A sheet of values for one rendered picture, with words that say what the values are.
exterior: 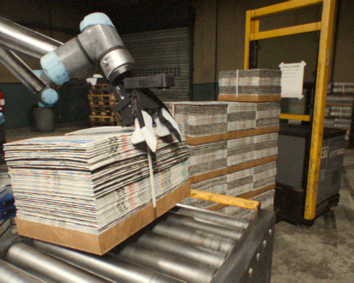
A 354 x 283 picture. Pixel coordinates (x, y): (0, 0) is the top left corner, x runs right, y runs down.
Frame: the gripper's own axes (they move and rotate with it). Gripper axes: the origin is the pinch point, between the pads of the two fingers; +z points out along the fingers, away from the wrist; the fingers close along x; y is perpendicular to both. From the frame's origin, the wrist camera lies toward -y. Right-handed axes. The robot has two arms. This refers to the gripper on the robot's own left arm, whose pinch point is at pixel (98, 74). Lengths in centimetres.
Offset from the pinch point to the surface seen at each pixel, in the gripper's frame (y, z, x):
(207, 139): 32, 52, 42
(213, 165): 50, 59, 43
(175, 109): 17.6, 40.4, 22.7
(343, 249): 112, 150, 92
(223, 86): 6, 97, 0
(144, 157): 9, -24, 111
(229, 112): 18, 72, 37
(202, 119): 21, 49, 40
